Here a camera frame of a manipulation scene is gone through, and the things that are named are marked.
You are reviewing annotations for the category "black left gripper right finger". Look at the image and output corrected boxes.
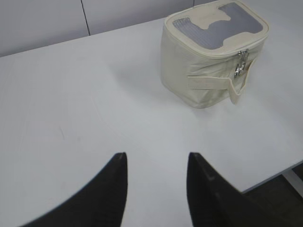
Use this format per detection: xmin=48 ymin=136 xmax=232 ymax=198
xmin=187 ymin=153 xmax=303 ymax=227

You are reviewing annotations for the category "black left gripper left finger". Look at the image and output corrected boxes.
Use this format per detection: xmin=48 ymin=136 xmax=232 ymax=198
xmin=26 ymin=153 xmax=128 ymax=227

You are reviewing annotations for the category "silver zipper pull ring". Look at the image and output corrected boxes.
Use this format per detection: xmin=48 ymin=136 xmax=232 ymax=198
xmin=233 ymin=49 xmax=250 ymax=79

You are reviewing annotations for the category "cream zippered cosmetic bag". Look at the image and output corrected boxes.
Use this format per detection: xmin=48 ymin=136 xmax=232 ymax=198
xmin=160 ymin=0 xmax=269 ymax=108

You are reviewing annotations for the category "white table leg frame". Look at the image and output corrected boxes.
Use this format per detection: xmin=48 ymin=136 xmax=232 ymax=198
xmin=282 ymin=169 xmax=303 ymax=197

